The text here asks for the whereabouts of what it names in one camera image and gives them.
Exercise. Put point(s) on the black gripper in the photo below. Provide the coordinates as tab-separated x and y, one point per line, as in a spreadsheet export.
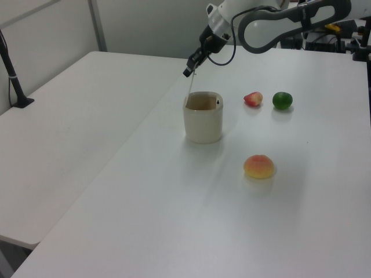
214	42

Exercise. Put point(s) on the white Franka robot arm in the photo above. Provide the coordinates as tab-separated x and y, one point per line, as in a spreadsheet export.
290	17

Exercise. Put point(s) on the cream lidded cup container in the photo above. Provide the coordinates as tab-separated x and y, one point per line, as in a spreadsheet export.
203	121

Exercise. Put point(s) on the red bitten toy apple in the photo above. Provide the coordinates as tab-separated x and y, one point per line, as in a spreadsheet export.
254	99

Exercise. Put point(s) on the green toy lime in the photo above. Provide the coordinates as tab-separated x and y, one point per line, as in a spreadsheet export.
282	100

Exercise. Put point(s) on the orange yellow toy peach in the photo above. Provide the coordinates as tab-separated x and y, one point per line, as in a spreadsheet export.
258	166

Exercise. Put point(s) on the black background equipment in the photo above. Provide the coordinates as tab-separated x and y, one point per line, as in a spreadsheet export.
319	40

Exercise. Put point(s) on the yellow background device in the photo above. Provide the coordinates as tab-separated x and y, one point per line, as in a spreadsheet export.
332	29

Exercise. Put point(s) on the black clamp stand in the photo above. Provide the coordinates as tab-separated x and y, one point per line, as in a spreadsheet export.
362	49

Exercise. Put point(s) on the grey aluminium frame post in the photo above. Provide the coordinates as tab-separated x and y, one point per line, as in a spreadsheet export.
97	26

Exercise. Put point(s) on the black camera pole with base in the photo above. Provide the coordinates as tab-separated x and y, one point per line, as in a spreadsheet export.
11	72

